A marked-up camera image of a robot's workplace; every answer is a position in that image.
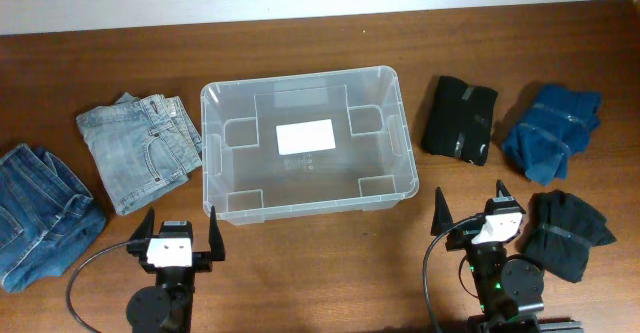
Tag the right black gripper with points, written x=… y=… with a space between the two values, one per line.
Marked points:
x=460 y=237

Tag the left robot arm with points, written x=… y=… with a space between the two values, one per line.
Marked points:
x=167 y=305

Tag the blue folded taped shirt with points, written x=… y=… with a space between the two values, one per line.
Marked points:
x=557 y=126

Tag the clear plastic storage bin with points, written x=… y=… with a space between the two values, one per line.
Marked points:
x=246 y=179

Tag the dark blue jeans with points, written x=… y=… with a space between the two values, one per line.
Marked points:
x=48 y=217

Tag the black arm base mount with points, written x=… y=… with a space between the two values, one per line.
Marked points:
x=529 y=324

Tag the dark grey folded taped shirt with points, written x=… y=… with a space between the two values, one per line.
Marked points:
x=564 y=230

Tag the black folded taped shirt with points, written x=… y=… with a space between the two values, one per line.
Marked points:
x=460 y=121

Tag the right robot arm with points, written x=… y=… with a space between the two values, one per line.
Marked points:
x=508 y=288

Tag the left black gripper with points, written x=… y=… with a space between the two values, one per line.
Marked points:
x=204 y=259

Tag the light blue jeans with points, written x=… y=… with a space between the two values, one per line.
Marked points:
x=143 y=148

